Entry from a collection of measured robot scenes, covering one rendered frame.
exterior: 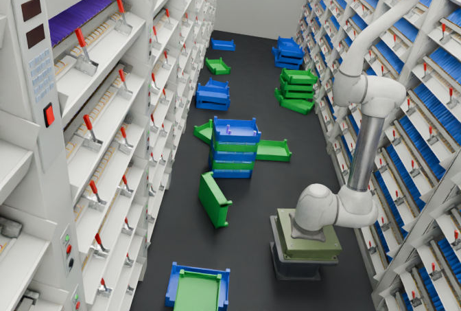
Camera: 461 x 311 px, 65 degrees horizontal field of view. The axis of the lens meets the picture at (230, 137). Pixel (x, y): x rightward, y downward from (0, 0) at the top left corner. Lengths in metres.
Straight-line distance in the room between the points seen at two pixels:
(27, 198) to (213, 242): 1.63
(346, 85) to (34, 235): 1.36
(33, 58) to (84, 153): 0.39
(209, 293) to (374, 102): 1.19
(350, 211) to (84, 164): 1.35
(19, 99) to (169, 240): 1.73
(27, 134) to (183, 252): 1.65
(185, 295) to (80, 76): 1.34
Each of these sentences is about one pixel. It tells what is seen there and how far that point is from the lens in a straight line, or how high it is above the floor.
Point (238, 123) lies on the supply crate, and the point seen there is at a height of 0.35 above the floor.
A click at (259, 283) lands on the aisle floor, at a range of 2.10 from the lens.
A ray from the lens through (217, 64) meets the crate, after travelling 4.43.
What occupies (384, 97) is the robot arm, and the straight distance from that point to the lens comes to 1.77.
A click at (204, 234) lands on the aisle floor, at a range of 2.25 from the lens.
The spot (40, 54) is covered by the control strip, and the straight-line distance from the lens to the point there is 0.58.
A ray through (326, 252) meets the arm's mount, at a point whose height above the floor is 0.27.
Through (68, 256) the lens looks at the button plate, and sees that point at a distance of 0.84.
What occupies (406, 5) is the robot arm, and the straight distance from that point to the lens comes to 1.64.
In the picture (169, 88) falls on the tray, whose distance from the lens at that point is 2.07.
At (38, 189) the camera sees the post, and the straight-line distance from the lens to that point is 0.66.
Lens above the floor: 1.69
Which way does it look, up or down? 33 degrees down
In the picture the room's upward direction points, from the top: 10 degrees clockwise
